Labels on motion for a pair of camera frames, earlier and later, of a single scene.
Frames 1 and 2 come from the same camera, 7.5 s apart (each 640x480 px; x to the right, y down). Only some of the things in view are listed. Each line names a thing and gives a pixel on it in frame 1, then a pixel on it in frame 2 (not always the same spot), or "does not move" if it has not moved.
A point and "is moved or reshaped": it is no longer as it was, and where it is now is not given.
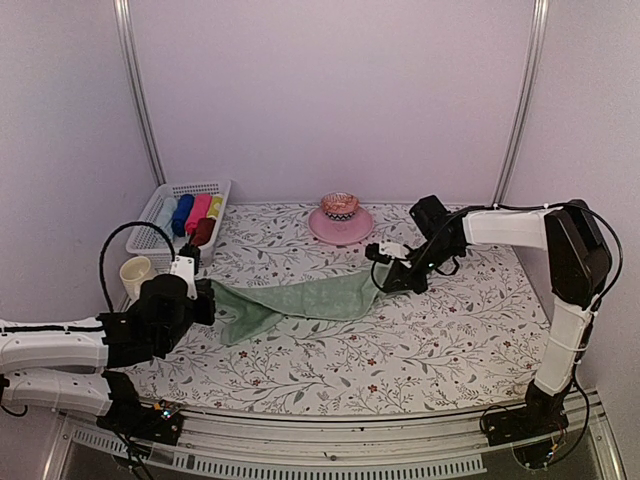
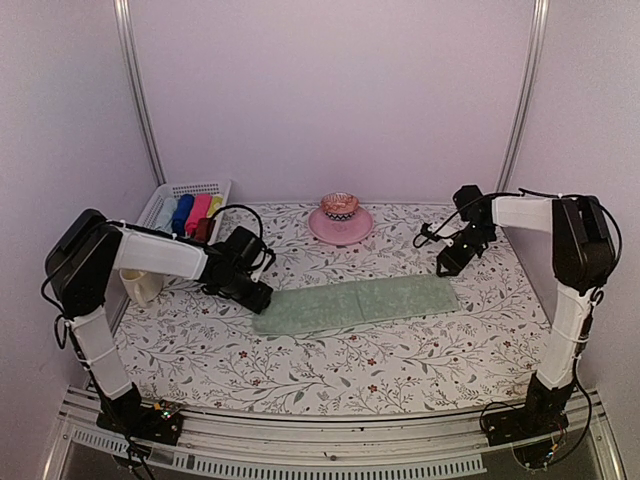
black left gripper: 207,293 -> 259,301
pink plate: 340,232 does not move
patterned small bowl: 339,206 does not move
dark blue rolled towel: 184,204 does not move
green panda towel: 243,313 is moved or reshaped
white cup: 132,272 does not move
